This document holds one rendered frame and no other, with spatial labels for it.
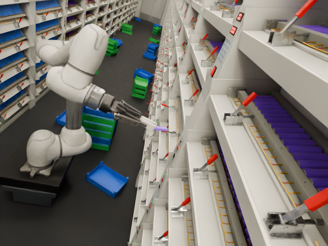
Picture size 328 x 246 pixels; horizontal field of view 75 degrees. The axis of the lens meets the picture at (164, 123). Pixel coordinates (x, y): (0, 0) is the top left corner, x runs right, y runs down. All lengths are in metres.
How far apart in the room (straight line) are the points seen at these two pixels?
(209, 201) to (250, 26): 0.46
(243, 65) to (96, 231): 1.47
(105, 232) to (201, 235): 1.28
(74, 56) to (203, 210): 0.64
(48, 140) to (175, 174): 0.91
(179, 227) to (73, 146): 1.02
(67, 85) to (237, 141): 0.62
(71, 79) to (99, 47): 0.15
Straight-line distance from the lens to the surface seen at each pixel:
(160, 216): 0.98
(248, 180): 0.40
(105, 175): 2.04
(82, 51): 0.82
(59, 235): 1.73
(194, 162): 0.67
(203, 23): 1.32
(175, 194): 0.82
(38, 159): 1.57
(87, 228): 1.75
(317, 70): 0.36
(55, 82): 0.86
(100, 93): 0.85
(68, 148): 1.56
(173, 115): 1.25
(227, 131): 0.50
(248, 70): 0.67
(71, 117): 1.51
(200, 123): 0.71
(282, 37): 0.48
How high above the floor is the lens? 1.53
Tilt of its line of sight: 31 degrees down
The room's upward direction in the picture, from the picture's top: 22 degrees clockwise
